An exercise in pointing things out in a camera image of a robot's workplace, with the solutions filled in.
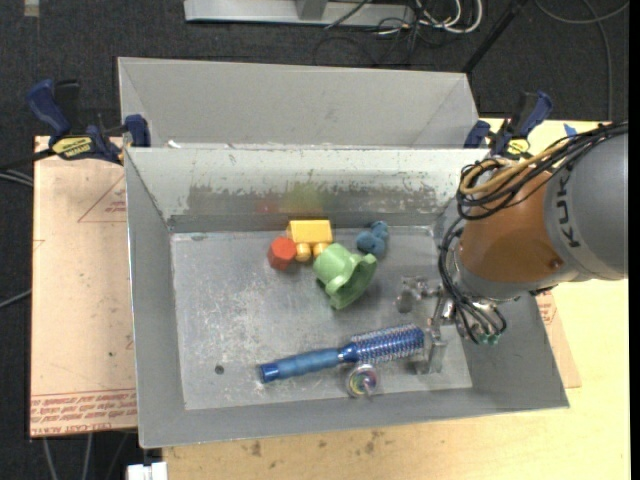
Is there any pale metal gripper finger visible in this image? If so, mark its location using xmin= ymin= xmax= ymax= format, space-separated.
xmin=413 ymin=324 xmax=449 ymax=376
xmin=395 ymin=276 xmax=442 ymax=315

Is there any dark blue soft toy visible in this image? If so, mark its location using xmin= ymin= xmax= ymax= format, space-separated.
xmin=355 ymin=220 xmax=391 ymax=261

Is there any green plastic toy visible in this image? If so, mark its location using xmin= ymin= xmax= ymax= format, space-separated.
xmin=312 ymin=242 xmax=379 ymax=311

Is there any yellow toy block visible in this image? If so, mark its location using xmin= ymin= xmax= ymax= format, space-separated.
xmin=286 ymin=219 xmax=334 ymax=262

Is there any blue hairbrush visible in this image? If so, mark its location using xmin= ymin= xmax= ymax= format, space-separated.
xmin=256 ymin=323 xmax=427 ymax=385

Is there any red hexagonal block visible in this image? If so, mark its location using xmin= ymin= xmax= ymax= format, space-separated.
xmin=266 ymin=236 xmax=298 ymax=271

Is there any grey metal bin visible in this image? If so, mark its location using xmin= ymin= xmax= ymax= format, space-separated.
xmin=117 ymin=56 xmax=571 ymax=450

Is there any brown cardboard board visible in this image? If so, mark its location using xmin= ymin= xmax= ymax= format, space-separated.
xmin=29 ymin=134 xmax=583 ymax=439

